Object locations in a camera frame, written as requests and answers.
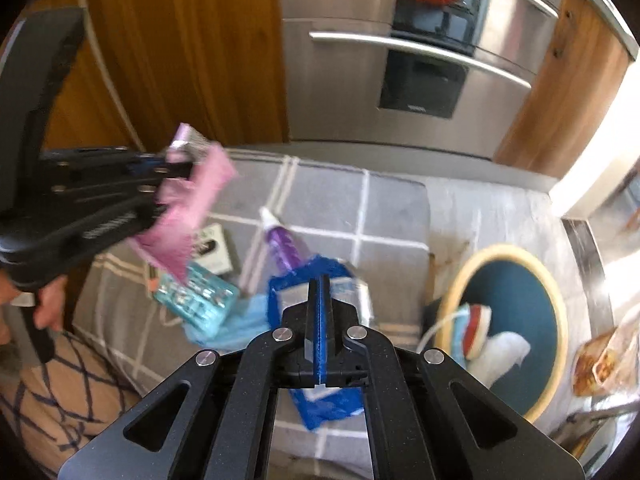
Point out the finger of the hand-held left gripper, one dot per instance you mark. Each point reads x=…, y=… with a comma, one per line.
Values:
x=150, y=167
x=150, y=212

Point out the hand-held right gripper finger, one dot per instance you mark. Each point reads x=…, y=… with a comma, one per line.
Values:
x=312, y=330
x=325, y=340

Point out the pink snack wrapper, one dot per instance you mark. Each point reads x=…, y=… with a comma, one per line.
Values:
x=185, y=220

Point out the blue plastic packet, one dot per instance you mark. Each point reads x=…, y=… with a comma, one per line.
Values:
x=287, y=292

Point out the blue face mask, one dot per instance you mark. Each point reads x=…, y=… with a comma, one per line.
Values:
x=459, y=330

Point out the red and white wrapper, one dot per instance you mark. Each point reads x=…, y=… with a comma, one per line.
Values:
x=479, y=330

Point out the white cloth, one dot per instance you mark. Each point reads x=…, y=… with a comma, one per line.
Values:
x=505, y=355

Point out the person's left hand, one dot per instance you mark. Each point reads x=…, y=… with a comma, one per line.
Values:
x=50, y=302

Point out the light blue plastic bag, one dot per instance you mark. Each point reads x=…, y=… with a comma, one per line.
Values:
x=240, y=325

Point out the black and white box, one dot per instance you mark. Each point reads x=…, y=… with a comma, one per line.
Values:
x=220, y=255

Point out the wooden cabinet door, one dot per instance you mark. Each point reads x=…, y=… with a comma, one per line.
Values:
x=565, y=90
x=95, y=100
x=190, y=60

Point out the purple bottle with white cap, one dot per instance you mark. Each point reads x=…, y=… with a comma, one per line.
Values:
x=280, y=245

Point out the teal packet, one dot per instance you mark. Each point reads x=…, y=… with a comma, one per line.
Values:
x=200, y=305

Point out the grey rug with white lines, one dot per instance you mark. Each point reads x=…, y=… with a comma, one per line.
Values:
x=325, y=210

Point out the grey cabinet plinth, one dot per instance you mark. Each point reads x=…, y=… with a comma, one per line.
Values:
x=400, y=160

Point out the beige checked trousers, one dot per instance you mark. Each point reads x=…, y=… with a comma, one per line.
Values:
x=65, y=410

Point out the stainless steel built-in oven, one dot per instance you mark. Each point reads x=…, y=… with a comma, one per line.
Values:
x=340, y=85

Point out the clear plastic bag with food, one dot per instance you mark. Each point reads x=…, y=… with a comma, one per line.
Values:
x=600, y=365

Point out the grey countertop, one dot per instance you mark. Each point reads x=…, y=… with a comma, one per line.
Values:
x=600, y=0

